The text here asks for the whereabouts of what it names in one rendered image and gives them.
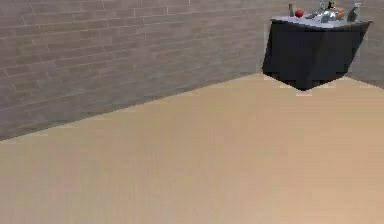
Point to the black cabinet with grey top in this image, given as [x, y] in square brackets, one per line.
[310, 53]

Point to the brown pepper shaker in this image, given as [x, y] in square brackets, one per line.
[291, 10]

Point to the red apple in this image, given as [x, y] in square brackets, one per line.
[299, 13]

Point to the silver kettle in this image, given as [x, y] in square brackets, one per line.
[328, 15]

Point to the orange bread loaf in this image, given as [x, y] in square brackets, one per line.
[340, 13]

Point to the grey spray bottle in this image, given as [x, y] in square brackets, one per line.
[353, 14]

